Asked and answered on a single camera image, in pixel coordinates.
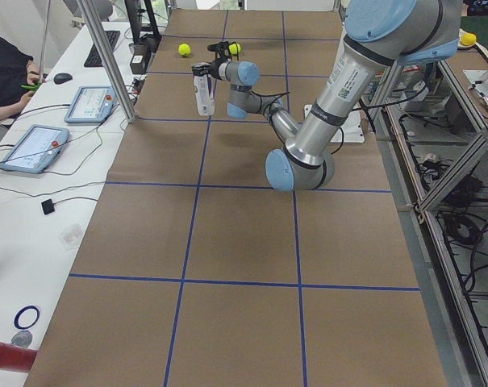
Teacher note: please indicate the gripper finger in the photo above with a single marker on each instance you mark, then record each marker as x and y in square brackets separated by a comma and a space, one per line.
[202, 72]
[200, 65]

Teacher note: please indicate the yellow Wilson tennis ball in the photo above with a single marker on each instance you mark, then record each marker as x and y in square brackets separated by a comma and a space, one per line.
[184, 50]

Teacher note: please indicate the clear tennis ball can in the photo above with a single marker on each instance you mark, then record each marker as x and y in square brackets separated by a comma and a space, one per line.
[204, 95]

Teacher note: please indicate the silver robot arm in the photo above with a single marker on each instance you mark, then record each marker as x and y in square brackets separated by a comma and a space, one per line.
[378, 35]

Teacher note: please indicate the person's hand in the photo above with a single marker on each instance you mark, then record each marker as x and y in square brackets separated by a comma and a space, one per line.
[35, 77]

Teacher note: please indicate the black box with label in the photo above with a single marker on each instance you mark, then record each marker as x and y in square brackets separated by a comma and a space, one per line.
[140, 59]

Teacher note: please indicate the far teach pendant tablet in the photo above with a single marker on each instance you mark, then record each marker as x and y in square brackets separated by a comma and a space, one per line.
[91, 105]

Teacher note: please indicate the teach pendant tablet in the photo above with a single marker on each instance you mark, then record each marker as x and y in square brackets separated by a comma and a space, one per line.
[36, 150]
[91, 105]

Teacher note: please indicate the black computer mouse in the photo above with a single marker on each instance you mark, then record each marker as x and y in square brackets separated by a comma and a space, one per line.
[61, 78]

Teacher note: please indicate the near teach pendant tablet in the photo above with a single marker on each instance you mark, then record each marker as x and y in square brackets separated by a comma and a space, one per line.
[36, 150]

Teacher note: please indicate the small black square pad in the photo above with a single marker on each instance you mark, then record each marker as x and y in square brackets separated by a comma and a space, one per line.
[48, 206]

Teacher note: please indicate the red cylinder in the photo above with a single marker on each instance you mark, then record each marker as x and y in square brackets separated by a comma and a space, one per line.
[16, 359]

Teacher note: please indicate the aluminium frame post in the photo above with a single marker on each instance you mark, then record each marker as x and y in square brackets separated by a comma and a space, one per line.
[97, 33]

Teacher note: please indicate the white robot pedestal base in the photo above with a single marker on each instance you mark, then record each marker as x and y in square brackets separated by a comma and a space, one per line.
[351, 132]

